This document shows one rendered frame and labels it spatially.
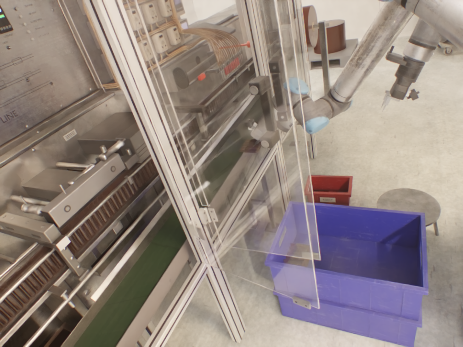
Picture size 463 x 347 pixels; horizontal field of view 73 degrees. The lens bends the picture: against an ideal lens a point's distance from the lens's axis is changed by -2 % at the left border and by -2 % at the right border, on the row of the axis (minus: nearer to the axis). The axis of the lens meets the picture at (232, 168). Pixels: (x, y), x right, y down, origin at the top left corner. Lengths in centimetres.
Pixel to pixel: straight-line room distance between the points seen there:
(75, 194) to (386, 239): 135
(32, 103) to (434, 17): 125
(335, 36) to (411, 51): 355
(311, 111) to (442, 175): 152
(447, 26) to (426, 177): 180
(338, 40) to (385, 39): 375
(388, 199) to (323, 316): 72
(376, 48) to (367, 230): 90
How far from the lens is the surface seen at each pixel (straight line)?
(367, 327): 162
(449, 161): 270
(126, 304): 119
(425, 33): 126
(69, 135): 136
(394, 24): 105
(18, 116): 134
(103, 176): 105
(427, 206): 190
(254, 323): 176
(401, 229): 165
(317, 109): 121
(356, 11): 575
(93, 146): 132
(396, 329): 158
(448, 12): 80
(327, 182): 233
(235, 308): 157
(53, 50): 145
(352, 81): 119
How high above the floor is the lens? 150
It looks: 32 degrees down
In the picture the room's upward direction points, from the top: 16 degrees counter-clockwise
